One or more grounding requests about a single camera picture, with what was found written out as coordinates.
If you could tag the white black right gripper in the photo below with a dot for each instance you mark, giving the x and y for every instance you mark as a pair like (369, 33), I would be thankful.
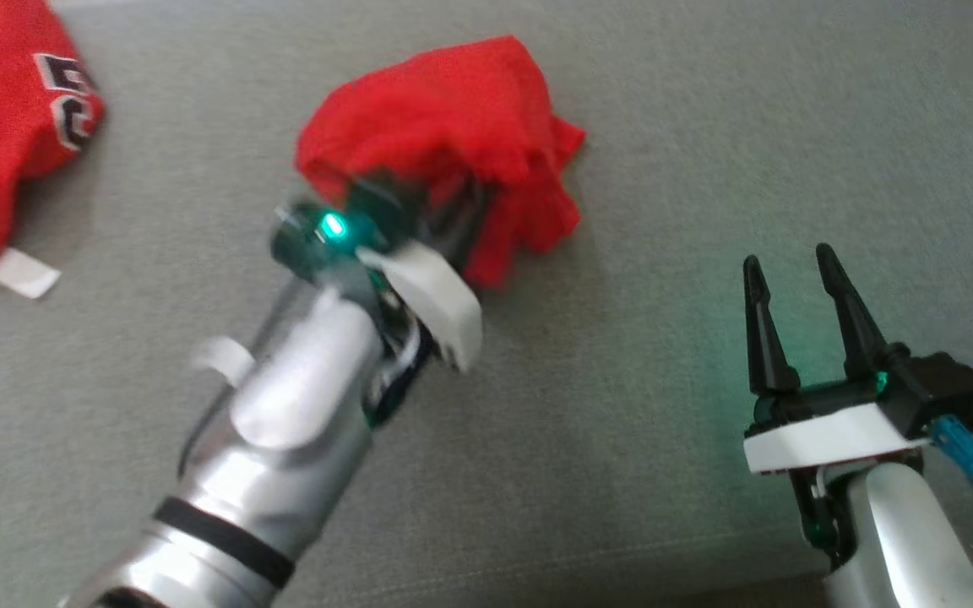
(824, 435)

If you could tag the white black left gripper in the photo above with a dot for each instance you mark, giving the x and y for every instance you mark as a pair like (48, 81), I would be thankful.
(436, 295)

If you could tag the plain red shorts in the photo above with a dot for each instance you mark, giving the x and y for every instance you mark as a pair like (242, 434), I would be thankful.
(453, 127)

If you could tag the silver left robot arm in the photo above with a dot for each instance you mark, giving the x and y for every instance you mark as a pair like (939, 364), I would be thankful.
(284, 439)

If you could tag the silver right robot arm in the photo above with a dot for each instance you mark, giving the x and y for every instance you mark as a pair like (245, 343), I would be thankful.
(909, 540)

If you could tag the large grey sofa ottoman cushion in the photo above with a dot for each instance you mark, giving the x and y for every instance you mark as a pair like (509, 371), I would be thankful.
(664, 127)

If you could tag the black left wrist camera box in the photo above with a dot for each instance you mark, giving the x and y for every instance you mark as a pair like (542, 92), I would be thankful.
(385, 211)

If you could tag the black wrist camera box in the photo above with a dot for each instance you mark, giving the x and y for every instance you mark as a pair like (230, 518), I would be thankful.
(385, 211)
(943, 393)

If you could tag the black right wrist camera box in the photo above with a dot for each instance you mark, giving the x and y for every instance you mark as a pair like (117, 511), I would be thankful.
(943, 393)

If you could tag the blue right camera connector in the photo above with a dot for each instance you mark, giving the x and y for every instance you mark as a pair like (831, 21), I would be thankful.
(964, 452)

